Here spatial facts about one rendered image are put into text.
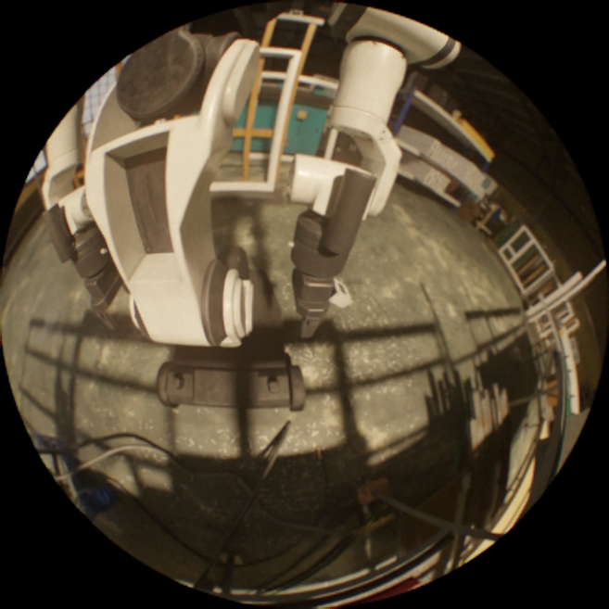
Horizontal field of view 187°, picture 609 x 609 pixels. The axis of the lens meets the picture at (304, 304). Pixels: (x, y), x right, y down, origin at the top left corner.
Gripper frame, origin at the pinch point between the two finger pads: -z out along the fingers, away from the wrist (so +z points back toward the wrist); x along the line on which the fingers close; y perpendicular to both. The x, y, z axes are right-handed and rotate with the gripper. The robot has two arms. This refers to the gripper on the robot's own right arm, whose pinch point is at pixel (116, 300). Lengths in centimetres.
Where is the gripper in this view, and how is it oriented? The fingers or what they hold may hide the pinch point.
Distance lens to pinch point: 50.6
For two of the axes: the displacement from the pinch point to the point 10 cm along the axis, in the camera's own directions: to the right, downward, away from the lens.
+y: 9.7, 0.2, 2.3
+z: 1.9, -6.6, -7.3
